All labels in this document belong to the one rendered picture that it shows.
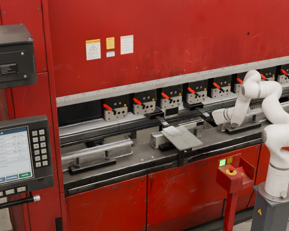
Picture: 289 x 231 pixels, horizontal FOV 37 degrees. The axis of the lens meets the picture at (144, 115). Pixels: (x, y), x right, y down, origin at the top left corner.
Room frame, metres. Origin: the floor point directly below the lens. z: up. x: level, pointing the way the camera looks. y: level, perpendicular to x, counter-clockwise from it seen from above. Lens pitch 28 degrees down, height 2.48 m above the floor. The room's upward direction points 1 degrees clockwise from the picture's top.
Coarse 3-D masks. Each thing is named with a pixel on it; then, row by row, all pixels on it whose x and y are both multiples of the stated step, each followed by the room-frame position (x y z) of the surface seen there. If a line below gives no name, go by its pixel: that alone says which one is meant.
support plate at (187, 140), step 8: (176, 128) 2.64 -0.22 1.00; (184, 128) 2.65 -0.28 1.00; (168, 136) 2.53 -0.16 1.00; (176, 136) 2.54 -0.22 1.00; (184, 136) 2.54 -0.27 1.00; (192, 136) 2.54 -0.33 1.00; (176, 144) 2.43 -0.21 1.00; (184, 144) 2.43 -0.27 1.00; (192, 144) 2.43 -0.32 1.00; (200, 144) 2.44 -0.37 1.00
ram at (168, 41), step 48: (48, 0) 2.27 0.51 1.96; (96, 0) 2.39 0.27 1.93; (144, 0) 2.52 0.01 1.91; (192, 0) 2.66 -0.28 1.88; (240, 0) 2.83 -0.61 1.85; (288, 0) 3.01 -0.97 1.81; (144, 48) 2.52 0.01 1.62; (192, 48) 2.67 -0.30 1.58; (240, 48) 2.85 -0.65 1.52; (288, 48) 3.04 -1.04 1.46; (96, 96) 2.38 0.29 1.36
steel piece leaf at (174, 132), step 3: (171, 129) 2.63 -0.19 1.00; (174, 129) 2.63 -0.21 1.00; (177, 129) 2.63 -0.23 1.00; (168, 132) 2.58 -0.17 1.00; (171, 132) 2.58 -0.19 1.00; (174, 132) 2.58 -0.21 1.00; (177, 132) 2.58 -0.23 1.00; (180, 132) 2.56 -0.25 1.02; (171, 135) 2.55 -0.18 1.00; (174, 135) 2.53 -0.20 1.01; (177, 135) 2.54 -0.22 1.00
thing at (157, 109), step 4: (156, 108) 2.88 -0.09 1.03; (152, 112) 2.82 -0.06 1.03; (156, 112) 2.83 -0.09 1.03; (160, 112) 2.84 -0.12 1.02; (148, 116) 2.81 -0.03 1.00; (152, 116) 2.80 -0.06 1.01; (156, 116) 2.81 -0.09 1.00; (160, 116) 2.83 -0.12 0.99; (160, 120) 2.75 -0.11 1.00; (164, 124) 2.69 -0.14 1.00; (168, 124) 2.69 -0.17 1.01
